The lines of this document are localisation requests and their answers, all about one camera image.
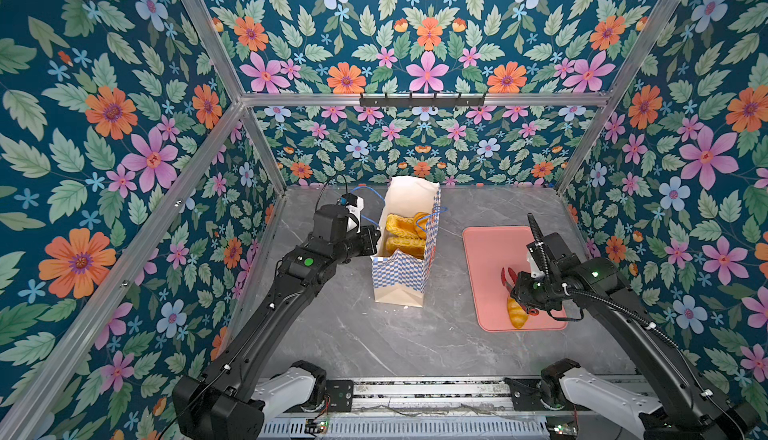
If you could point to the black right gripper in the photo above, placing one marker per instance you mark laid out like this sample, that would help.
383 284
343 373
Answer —
520 294

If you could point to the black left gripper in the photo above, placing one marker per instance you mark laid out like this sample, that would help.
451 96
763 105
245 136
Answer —
370 238

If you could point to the golden croissant bread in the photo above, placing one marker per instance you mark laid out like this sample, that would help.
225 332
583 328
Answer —
518 316

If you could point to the red metal kitchen tongs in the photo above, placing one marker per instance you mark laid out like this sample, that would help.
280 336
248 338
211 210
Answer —
509 279

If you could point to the braided bread roll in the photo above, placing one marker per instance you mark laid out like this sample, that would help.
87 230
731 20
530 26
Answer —
404 227

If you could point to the blue checkered paper bag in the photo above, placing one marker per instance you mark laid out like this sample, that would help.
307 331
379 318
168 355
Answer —
401 279

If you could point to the striped long bread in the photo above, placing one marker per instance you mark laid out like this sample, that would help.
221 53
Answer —
414 247

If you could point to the small round bread roll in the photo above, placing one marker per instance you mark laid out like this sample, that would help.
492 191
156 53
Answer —
421 220

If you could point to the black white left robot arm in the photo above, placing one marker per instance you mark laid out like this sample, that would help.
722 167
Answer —
230 399

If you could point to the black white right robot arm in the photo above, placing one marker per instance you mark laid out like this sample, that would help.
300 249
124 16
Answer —
684 404

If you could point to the pink plastic tray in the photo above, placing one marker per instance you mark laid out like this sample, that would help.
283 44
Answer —
491 254

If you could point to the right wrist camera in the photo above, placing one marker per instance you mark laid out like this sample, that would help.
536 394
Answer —
537 260

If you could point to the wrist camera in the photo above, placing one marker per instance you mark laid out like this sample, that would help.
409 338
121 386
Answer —
537 260
354 205

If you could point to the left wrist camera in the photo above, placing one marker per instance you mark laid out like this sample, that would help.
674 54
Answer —
354 205

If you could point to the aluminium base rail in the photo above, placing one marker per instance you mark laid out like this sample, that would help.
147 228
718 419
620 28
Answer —
480 407

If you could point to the black wall hook rail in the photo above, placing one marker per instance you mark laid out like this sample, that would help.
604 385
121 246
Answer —
412 100

